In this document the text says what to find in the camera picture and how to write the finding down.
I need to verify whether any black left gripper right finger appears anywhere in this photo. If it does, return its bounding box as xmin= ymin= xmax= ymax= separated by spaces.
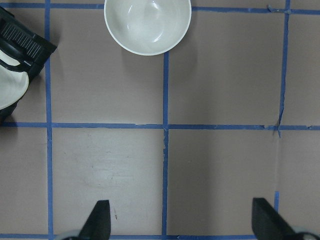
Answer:
xmin=251 ymin=197 xmax=300 ymax=240

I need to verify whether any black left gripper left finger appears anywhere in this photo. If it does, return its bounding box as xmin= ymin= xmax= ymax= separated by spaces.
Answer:
xmin=78 ymin=200 xmax=111 ymax=240

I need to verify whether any cream plate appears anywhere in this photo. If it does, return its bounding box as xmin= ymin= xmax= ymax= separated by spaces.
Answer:
xmin=0 ymin=50 xmax=30 ymax=110

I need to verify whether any black dish rack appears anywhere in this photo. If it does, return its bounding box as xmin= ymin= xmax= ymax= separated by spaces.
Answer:
xmin=0 ymin=7 xmax=57 ymax=123

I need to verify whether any cream ceramic bowl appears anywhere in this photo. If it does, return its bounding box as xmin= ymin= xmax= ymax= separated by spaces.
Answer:
xmin=103 ymin=0 xmax=192 ymax=56

